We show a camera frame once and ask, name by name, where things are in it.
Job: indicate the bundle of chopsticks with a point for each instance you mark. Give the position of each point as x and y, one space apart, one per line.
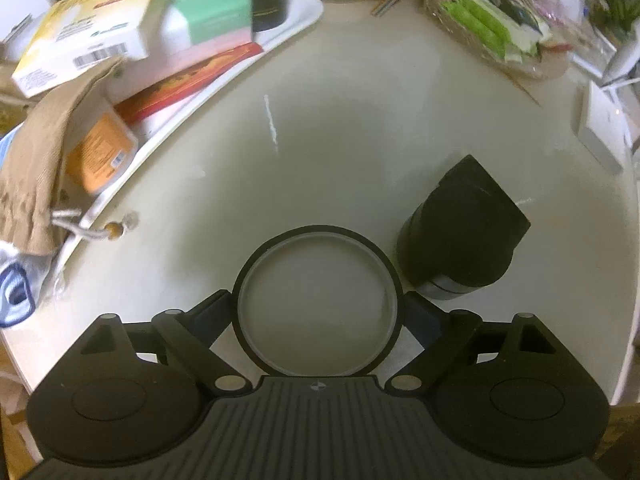
390 1

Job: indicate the white pink box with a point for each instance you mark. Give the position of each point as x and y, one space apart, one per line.
170 67

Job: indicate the black cylindrical plastic mount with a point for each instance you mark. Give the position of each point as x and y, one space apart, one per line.
460 230

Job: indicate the white rectangular power bank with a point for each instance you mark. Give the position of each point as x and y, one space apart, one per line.
602 125

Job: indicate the blue face mask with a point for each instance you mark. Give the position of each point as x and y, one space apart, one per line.
20 285

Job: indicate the yellow white box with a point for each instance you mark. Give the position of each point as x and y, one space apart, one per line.
95 25

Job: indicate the green tissue pack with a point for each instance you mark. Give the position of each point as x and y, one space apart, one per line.
215 12

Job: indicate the plastic bag with green vegetables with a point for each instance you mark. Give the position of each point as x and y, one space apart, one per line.
530 62

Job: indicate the orange labelled packet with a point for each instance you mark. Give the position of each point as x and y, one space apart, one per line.
102 147

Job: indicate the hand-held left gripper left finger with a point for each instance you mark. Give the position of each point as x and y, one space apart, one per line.
220 311

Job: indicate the white tray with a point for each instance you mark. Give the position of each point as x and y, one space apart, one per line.
300 20

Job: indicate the green packets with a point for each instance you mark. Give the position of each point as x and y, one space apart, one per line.
475 22

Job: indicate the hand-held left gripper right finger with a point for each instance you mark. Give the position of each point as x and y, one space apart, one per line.
417 312

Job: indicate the red book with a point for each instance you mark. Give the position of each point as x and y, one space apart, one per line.
190 82

